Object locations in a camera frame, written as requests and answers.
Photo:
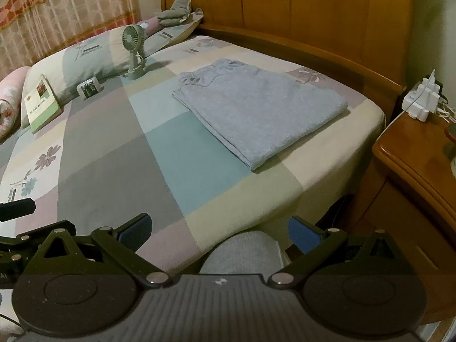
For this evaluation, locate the person's grey trouser leg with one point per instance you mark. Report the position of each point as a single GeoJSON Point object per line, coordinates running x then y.
{"type": "Point", "coordinates": [242, 253]}

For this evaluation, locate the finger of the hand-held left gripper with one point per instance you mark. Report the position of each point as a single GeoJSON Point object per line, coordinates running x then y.
{"type": "Point", "coordinates": [32, 238]}
{"type": "Point", "coordinates": [17, 208]}

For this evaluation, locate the white power strip with chargers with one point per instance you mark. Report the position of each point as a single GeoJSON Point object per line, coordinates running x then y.
{"type": "Point", "coordinates": [424, 98]}

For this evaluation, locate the light grey sweatpants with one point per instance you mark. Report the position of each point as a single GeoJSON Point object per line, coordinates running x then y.
{"type": "Point", "coordinates": [256, 107]}

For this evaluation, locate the wooden nightstand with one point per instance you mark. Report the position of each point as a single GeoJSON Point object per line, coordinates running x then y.
{"type": "Point", "coordinates": [416, 192]}

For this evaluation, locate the pink folded quilt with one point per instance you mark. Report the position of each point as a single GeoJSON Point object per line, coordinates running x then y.
{"type": "Point", "coordinates": [9, 107]}

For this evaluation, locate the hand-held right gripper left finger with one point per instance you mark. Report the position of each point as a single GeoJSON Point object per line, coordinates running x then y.
{"type": "Point", "coordinates": [137, 231]}

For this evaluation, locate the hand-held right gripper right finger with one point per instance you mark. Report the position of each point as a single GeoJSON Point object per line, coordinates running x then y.
{"type": "Point", "coordinates": [302, 235]}

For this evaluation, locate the large patchwork pillow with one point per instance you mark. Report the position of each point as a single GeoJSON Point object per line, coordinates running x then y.
{"type": "Point", "coordinates": [89, 60]}

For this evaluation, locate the small printed box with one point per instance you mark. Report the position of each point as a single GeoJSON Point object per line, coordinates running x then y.
{"type": "Point", "coordinates": [89, 89]}

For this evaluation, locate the grey folded cloth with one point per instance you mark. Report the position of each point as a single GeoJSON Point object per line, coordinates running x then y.
{"type": "Point", "coordinates": [176, 12]}

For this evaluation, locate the green and white book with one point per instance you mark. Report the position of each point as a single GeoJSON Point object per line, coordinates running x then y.
{"type": "Point", "coordinates": [42, 101]}

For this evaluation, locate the green handheld fan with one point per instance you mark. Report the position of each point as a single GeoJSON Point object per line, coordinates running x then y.
{"type": "Point", "coordinates": [134, 39]}

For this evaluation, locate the wooden headboard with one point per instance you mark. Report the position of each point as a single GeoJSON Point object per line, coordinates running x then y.
{"type": "Point", "coordinates": [302, 14]}

